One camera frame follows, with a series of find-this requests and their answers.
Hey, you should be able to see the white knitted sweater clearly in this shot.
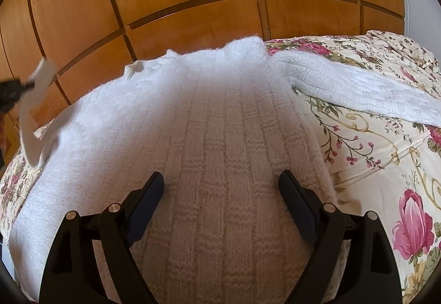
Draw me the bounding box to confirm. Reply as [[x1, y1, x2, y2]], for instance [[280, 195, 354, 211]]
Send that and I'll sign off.
[[9, 36, 441, 304]]

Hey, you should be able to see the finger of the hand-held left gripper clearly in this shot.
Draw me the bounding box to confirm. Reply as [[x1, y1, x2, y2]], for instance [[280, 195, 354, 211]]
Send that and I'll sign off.
[[0, 79, 36, 112]]

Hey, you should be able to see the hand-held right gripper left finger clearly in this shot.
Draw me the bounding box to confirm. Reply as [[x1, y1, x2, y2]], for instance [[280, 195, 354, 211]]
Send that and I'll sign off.
[[39, 171, 165, 304]]

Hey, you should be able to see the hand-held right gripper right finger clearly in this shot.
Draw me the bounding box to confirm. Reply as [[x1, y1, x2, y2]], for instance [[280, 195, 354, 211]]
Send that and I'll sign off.
[[278, 169, 404, 304]]

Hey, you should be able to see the floral bedspread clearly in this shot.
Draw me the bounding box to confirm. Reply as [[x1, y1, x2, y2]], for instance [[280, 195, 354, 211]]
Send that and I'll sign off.
[[0, 30, 441, 304]]

